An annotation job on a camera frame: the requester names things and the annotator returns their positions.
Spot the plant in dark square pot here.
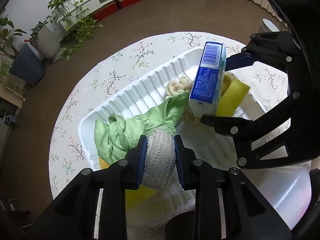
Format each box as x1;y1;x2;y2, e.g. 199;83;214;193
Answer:
0;17;46;86

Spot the red storage box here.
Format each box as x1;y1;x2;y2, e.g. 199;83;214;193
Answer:
117;0;144;9
92;2;118;21

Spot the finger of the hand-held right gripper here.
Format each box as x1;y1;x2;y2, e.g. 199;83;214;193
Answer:
200;94;312;170
226;31;305;100

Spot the translucent plastic container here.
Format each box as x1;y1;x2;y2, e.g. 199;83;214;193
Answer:
240;164;312;232

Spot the black cylindrical canister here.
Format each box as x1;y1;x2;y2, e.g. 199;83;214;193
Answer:
165;211;198;240

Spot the plant in ribbed white pot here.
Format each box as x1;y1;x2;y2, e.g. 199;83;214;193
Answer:
25;20;62;61

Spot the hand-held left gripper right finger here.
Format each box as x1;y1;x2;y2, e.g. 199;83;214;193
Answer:
174;134;293;240

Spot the small yellow sponge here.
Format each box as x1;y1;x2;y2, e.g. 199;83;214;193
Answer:
216;74;251;117

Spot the white round bin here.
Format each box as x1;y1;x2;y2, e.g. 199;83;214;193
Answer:
259;18;280;35

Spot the grey woven pad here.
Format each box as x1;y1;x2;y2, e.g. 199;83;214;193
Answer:
141;127;177;190

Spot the blue tissue pack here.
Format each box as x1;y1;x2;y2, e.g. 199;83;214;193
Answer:
189;41;227;119

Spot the white ribbed tray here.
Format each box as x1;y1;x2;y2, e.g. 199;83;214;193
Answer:
78;47;267;220

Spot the large yellow sponge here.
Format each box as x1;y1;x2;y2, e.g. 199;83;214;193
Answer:
98;157;158;208

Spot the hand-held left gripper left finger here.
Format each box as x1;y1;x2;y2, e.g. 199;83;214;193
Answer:
22;135;148;240

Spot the cream chenille cloth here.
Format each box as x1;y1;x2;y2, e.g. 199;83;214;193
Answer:
165;75;200;124

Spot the green cloth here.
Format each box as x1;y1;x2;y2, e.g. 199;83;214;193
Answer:
94;91;190;164

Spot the trailing leafy plant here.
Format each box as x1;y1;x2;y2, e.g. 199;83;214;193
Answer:
47;0;103;61

